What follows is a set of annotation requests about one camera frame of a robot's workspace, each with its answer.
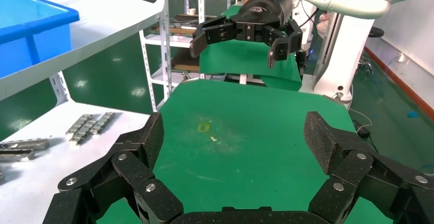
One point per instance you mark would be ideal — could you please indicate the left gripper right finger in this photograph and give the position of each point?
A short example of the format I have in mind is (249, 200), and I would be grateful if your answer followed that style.
(359, 175)

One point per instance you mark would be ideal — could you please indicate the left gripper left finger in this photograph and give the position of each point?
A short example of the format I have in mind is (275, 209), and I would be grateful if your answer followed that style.
(129, 168)

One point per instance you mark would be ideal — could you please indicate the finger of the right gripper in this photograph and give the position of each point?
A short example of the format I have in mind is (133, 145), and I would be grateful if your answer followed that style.
(213, 32)
(288, 41)

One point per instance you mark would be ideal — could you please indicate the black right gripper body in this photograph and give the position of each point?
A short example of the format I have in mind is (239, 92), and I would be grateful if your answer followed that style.
(264, 12)

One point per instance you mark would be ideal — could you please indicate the blue plastic parts bin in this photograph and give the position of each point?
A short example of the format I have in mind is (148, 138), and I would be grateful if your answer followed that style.
(20, 29)

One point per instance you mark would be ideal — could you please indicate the white paper cup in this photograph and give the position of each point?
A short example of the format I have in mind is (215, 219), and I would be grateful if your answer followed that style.
(192, 11)

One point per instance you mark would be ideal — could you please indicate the green covered background table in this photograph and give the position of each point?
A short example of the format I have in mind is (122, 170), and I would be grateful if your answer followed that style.
(244, 59)

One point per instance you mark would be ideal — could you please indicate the black power adapter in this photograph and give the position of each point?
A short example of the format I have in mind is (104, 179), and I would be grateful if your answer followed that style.
(362, 131)

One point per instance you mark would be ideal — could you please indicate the white robot body column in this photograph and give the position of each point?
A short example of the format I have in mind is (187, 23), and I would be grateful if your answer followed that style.
(342, 53)

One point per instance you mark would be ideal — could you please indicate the white background storage rack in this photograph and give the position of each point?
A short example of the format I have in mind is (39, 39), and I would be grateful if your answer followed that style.
(151, 66)

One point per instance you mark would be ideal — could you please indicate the white paper sheet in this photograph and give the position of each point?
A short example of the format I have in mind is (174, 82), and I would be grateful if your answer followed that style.
(51, 181)

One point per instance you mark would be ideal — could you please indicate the small blue floor object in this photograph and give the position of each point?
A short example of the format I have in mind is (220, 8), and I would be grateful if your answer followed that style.
(412, 114)

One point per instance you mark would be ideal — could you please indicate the black round stool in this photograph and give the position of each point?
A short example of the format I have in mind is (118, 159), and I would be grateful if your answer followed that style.
(376, 32)

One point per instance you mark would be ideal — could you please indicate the metal strips pile top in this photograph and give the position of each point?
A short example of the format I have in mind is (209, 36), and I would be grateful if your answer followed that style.
(27, 144)

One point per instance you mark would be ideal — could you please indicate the green table cloth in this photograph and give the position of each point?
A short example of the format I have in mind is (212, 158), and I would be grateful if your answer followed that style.
(254, 148)

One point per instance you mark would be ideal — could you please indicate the perforated white shelf post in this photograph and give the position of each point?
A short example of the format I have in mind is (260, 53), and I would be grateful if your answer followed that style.
(165, 53)
(61, 88)

